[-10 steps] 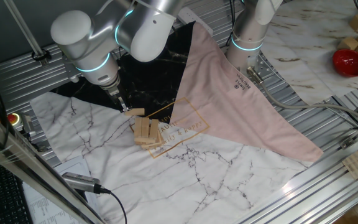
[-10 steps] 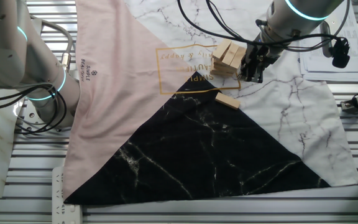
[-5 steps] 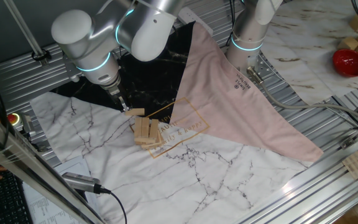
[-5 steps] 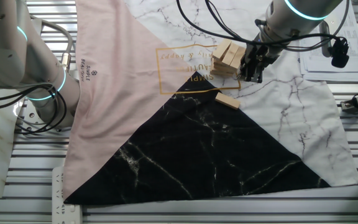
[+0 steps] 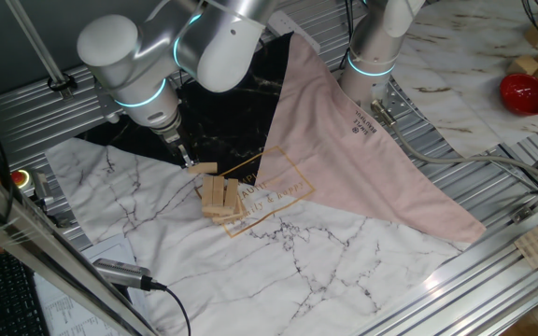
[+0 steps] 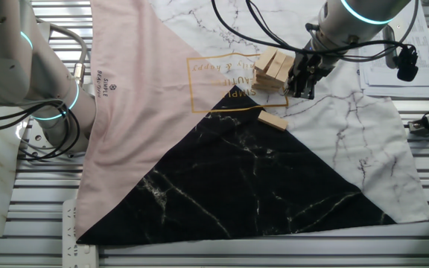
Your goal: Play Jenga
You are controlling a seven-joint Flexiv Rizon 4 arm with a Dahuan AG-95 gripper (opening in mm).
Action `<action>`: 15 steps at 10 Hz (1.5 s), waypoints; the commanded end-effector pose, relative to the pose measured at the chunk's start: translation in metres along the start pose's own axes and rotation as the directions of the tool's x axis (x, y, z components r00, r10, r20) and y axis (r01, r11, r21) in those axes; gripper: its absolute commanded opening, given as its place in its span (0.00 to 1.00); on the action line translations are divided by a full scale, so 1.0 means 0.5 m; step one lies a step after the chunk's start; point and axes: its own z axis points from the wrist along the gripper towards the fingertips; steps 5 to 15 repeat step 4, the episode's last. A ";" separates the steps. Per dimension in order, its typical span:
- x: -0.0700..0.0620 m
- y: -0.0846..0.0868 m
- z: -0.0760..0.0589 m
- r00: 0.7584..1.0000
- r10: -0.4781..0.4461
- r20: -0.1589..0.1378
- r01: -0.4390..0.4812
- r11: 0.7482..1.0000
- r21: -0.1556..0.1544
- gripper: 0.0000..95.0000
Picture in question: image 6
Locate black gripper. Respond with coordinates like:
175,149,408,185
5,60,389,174
284,51,337,101

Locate stacked wooden jenga blocks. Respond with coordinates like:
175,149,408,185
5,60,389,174
252,68,286,93

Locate pink black marble tablecloth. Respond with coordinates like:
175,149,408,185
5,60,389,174
74,0,429,246

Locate black foam microphone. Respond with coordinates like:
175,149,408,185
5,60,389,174
393,44,420,83

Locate printed paper stack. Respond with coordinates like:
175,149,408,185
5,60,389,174
357,0,429,99

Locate white power strip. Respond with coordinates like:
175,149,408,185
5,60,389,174
62,198,100,268

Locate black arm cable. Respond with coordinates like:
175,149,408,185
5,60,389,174
244,0,305,53
210,0,411,63

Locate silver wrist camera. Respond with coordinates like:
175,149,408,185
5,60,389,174
381,24,400,70

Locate grey cable with metal connector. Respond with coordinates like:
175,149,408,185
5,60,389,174
34,16,89,89

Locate black looped cable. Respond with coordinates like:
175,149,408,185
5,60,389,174
0,98,82,162
0,106,72,159

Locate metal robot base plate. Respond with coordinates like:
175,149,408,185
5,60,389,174
17,118,91,159

